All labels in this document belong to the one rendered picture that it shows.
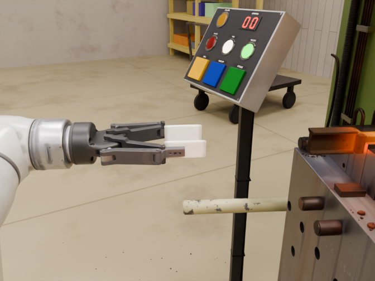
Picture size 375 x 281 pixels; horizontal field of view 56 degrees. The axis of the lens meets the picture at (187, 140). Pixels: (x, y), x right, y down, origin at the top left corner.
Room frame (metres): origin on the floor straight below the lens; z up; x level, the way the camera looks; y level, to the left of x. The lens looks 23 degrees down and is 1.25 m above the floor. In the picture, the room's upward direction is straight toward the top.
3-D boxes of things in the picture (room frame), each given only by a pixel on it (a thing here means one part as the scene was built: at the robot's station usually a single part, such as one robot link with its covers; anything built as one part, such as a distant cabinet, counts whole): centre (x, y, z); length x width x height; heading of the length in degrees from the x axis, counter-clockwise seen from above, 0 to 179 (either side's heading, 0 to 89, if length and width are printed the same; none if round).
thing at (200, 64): (1.21, -0.04, 1.01); 0.07 x 0.05 x 0.07; 29
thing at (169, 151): (0.53, 0.03, 1.00); 0.05 x 0.03 x 0.01; 94
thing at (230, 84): (1.04, -0.14, 1.01); 0.07 x 0.05 x 0.07; 29
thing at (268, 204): (0.97, -0.21, 0.62); 0.44 x 0.05 x 0.05; 94
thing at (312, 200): (0.59, -0.24, 0.87); 0.04 x 0.03 x 0.03; 94
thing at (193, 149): (0.55, 0.00, 1.00); 0.07 x 0.01 x 0.03; 94
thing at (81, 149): (0.58, 0.16, 1.00); 0.09 x 0.08 x 0.07; 94
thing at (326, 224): (0.51, -0.24, 0.87); 0.04 x 0.03 x 0.03; 94
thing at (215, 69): (1.12, -0.09, 1.01); 0.07 x 0.05 x 0.07; 29
